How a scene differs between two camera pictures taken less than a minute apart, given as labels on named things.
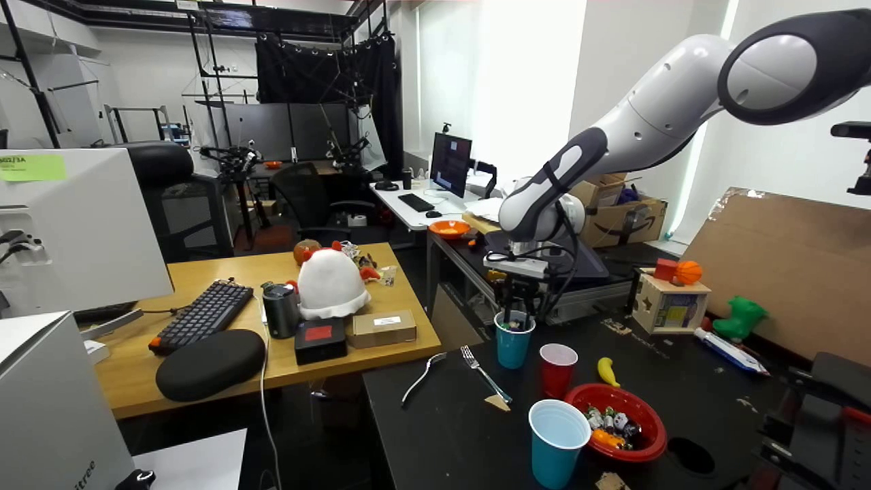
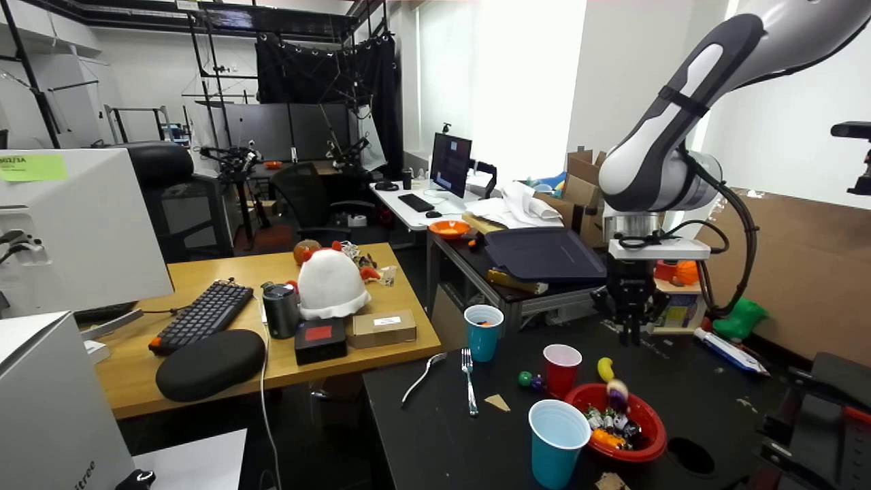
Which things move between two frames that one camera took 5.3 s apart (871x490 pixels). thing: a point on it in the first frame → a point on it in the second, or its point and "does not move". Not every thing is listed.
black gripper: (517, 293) → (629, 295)
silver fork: (487, 380) → (467, 369)
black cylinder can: (283, 308) does not move
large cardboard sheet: (804, 260) does not move
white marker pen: (731, 353) does not move
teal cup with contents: (513, 335) → (486, 329)
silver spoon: (441, 354) does not move
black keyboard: (215, 312) does not move
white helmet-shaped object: (331, 283) does not move
